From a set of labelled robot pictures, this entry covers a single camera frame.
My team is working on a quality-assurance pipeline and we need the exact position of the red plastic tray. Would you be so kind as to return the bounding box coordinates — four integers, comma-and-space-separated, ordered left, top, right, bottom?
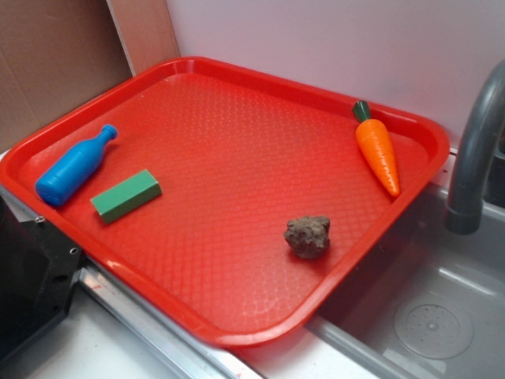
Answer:
1, 58, 449, 347

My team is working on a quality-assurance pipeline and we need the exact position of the brown lumpy rock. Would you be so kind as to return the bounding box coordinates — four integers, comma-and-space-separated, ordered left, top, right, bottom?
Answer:
283, 216, 331, 260

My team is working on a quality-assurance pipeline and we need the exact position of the green rectangular block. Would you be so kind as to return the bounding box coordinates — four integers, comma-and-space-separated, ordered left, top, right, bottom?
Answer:
91, 170, 163, 224

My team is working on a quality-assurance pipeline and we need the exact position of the grey toy faucet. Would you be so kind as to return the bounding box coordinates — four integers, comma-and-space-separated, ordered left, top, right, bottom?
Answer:
445, 62, 504, 235

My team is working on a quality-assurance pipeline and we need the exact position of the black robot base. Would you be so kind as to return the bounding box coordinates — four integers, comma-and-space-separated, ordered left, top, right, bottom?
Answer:
1, 201, 83, 364

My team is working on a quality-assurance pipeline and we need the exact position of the grey plastic sink basin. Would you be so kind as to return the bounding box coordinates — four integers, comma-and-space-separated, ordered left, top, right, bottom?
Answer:
308, 185, 504, 378

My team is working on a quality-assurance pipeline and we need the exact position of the orange toy carrot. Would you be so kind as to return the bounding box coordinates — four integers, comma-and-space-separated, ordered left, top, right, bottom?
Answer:
352, 100, 401, 197

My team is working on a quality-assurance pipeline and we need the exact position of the brown cardboard panel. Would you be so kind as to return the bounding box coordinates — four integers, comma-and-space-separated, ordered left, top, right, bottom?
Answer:
1, 1, 179, 151

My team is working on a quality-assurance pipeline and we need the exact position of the blue toy bottle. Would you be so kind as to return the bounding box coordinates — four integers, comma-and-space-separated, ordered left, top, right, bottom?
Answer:
36, 125, 118, 206

